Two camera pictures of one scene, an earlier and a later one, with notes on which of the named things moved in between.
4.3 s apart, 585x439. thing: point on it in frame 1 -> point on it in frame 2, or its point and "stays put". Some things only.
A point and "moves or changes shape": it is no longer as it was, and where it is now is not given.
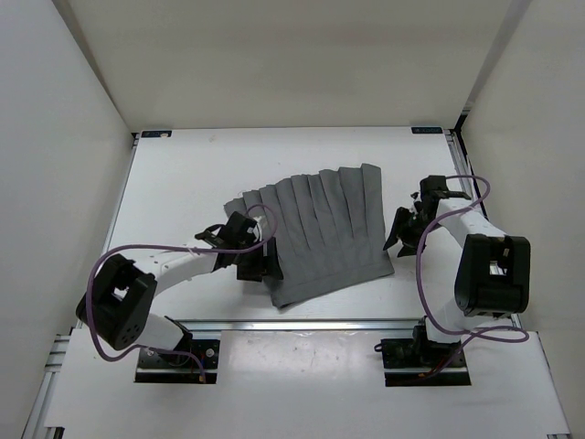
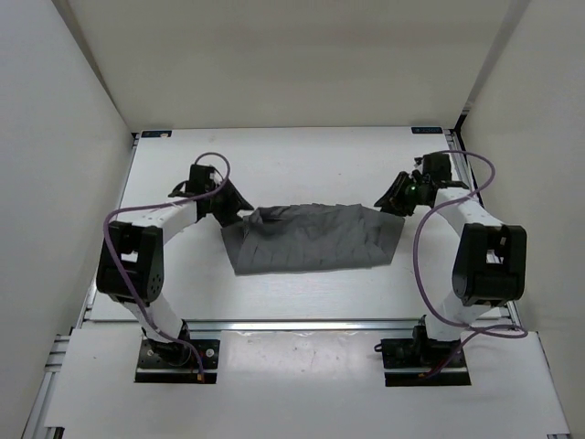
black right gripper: (398, 230) -> (391, 201)
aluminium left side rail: (82, 320) stays put
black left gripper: (264, 265) -> (236, 202)
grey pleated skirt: (330, 230) moves or changes shape
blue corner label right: (427, 130) stays put
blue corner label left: (155, 133) stays put
